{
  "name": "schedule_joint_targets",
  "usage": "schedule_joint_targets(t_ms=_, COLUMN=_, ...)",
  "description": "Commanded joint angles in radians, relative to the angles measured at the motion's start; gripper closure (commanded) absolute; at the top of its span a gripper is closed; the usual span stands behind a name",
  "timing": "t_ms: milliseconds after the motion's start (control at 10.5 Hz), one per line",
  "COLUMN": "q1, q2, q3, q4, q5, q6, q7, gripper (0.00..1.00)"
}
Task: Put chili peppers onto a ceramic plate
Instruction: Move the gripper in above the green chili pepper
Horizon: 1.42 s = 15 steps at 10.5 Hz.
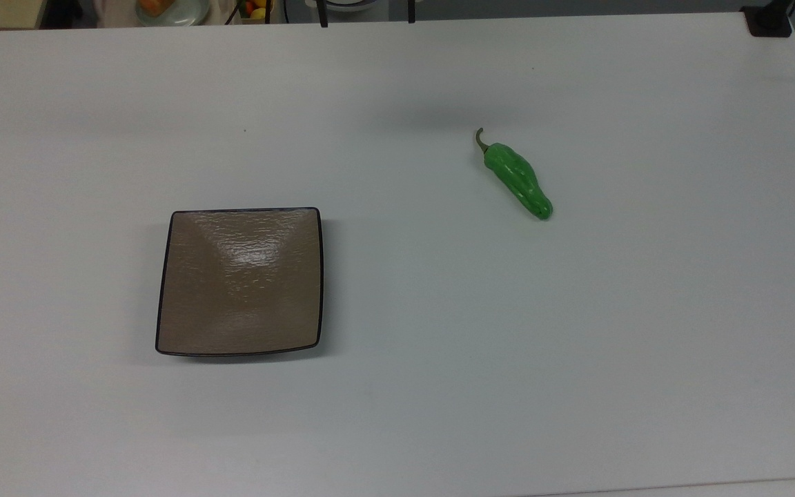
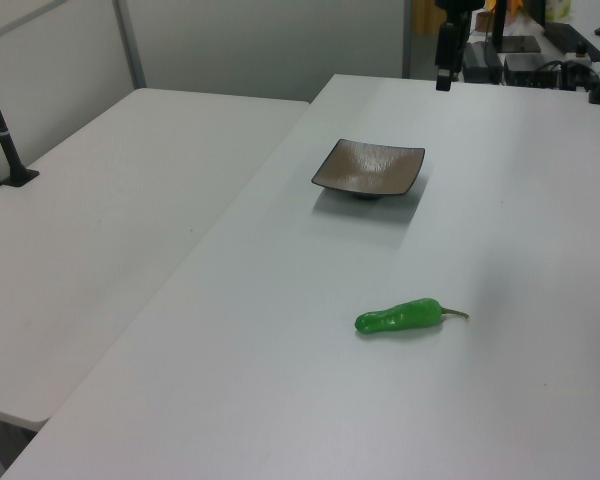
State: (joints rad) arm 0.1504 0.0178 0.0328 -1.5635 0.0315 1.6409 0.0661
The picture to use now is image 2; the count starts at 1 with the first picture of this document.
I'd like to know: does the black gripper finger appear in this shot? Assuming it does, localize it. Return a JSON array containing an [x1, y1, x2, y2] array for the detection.
[[434, 21, 457, 93], [454, 10, 474, 77]]

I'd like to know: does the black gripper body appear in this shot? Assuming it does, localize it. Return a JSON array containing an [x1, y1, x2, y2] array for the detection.
[[434, 0, 485, 13]]

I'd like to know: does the green chili pepper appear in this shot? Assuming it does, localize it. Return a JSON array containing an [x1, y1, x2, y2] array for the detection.
[[354, 297, 470, 338]]

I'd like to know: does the square brown ceramic plate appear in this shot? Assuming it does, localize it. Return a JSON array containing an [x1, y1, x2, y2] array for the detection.
[[310, 138, 427, 202]]

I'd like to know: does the black power adapter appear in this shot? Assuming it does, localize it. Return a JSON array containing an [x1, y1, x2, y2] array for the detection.
[[461, 41, 504, 83]]

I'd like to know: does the black monitor stand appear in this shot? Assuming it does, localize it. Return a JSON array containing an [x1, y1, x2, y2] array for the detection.
[[490, 0, 542, 55]]

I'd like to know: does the black electronics box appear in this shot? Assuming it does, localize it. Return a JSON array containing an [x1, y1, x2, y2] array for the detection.
[[502, 53, 562, 88]]

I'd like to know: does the green tissue box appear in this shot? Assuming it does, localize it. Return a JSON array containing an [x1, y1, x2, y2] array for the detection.
[[544, 0, 574, 22]]

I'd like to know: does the black keyboard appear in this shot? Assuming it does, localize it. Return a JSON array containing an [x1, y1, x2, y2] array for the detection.
[[543, 21, 600, 62]]

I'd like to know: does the grey partition edge post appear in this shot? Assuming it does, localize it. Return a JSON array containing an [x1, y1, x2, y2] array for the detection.
[[401, 0, 414, 79]]

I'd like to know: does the black cable bundle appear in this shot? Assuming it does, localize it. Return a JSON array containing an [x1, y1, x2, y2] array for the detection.
[[534, 58, 600, 93]]

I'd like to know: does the grey metal frame post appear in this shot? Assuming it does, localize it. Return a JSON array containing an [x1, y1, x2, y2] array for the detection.
[[111, 0, 147, 91]]

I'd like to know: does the black camera pole with base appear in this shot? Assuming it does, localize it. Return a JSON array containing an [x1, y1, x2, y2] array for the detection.
[[0, 49, 41, 189]]

